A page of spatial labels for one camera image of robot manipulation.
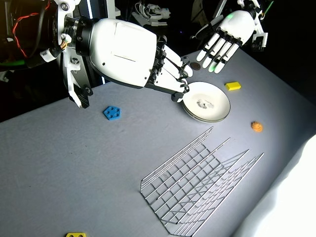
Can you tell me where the blue pentagon block with holes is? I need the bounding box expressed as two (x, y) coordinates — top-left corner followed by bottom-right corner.
(103, 106), (122, 121)

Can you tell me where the yellow rectangular block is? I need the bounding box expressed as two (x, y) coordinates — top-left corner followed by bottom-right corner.
(225, 81), (242, 91)

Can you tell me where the silver wire dish rack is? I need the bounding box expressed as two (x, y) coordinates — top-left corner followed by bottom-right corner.
(140, 126), (265, 237)

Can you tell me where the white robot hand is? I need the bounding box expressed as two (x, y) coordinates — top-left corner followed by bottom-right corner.
(89, 18), (194, 103)
(190, 10), (257, 74)

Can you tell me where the orange swirl cookie toy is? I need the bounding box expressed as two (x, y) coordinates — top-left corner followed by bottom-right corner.
(250, 120), (264, 133)

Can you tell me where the grey table cloth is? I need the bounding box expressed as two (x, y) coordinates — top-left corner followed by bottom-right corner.
(0, 48), (316, 237)

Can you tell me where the white background device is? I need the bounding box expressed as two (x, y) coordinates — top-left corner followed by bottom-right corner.
(132, 1), (171, 27)

